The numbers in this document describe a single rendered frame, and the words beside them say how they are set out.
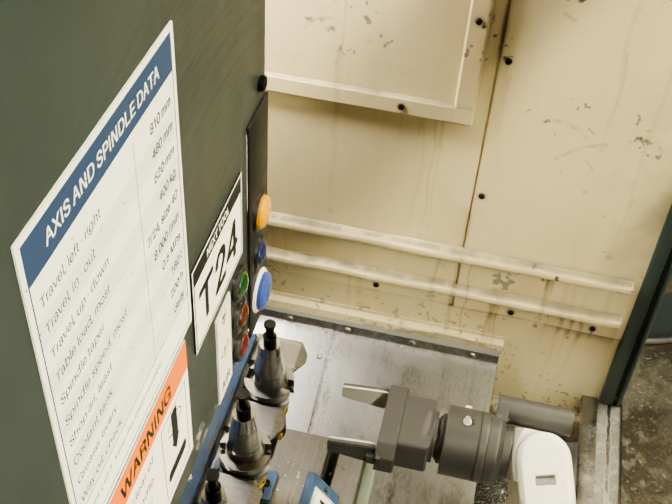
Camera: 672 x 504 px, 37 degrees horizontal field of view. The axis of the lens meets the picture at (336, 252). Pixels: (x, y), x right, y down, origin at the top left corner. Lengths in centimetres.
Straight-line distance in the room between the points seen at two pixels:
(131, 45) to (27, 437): 16
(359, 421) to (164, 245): 129
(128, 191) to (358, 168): 115
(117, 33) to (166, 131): 9
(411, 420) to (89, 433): 83
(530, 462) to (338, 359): 66
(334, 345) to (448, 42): 65
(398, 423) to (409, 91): 50
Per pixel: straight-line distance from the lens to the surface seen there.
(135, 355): 51
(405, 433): 125
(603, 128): 149
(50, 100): 37
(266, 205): 71
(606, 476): 179
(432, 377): 181
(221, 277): 65
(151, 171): 48
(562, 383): 186
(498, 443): 124
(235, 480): 119
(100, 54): 40
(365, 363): 181
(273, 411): 125
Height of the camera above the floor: 220
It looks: 43 degrees down
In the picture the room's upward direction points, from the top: 4 degrees clockwise
